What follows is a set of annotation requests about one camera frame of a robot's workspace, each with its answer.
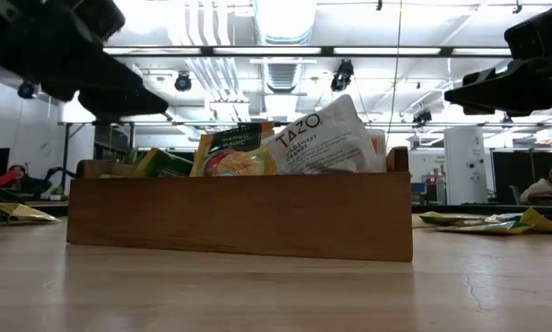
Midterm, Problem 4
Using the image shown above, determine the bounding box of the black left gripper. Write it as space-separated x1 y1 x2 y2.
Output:
0 0 170 120

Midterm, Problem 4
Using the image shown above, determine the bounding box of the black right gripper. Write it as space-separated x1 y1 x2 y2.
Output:
444 0 552 116

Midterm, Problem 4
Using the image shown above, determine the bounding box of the orange yellow tea packet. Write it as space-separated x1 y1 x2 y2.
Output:
190 122 279 178

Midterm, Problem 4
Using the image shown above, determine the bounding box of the small potted succulent plant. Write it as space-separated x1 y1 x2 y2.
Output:
118 148 141 166

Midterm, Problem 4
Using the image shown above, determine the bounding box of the white pillar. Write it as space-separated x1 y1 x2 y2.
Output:
443 126 488 206

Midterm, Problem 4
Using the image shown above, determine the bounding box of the black partition panel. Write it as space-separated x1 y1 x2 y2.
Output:
490 148 552 207

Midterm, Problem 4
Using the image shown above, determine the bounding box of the person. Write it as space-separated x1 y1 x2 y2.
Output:
519 166 552 207
7 164 53 195

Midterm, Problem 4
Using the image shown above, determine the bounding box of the pile of packets right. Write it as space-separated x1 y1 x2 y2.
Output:
417 210 488 227

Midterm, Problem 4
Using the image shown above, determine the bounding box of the red background object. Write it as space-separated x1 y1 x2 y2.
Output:
0 170 23 188

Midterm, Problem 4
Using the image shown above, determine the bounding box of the wooden three-compartment tray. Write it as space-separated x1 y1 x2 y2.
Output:
66 146 414 263

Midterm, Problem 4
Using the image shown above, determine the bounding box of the black horizontal crossbar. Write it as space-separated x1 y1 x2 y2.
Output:
102 44 514 59

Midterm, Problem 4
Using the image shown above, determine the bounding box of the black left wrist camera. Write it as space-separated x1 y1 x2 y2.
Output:
70 0 126 42

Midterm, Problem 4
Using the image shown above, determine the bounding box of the black background scaffold rail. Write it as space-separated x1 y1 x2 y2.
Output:
57 119 552 157

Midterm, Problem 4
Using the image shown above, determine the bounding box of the silver ceiling air duct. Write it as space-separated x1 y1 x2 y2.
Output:
252 0 318 46

